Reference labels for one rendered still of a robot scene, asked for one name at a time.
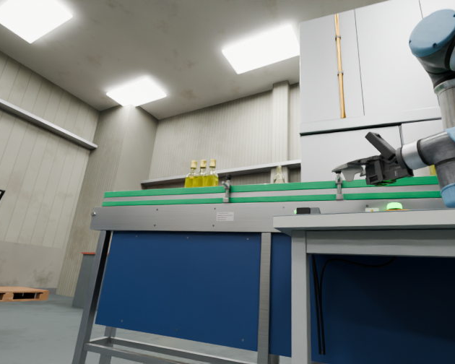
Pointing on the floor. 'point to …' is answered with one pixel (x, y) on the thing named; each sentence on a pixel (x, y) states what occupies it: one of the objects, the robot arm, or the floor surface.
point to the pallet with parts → (6, 295)
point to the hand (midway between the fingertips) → (345, 172)
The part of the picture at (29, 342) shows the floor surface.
